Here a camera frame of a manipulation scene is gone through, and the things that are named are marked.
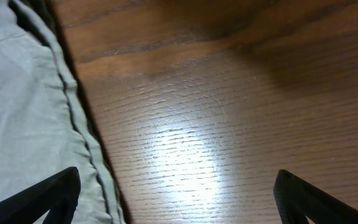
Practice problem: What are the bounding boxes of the light khaki shorts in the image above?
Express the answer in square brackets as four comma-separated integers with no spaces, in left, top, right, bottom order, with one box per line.
[0,1,124,223]

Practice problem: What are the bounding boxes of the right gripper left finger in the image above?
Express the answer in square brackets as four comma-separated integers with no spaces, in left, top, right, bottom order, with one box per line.
[0,167,81,224]

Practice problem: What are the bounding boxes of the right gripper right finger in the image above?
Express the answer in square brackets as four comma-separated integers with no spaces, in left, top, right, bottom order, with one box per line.
[273,170,358,224]

